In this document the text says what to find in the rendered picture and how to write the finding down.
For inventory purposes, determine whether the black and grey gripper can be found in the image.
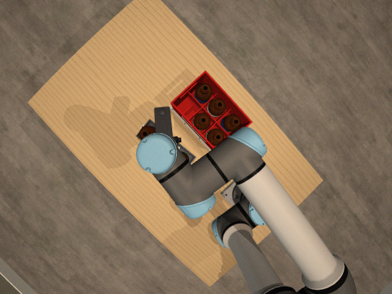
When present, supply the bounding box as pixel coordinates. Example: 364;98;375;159
173;137;181;146

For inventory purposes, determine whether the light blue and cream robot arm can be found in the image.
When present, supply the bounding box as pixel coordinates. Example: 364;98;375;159
136;107;357;294

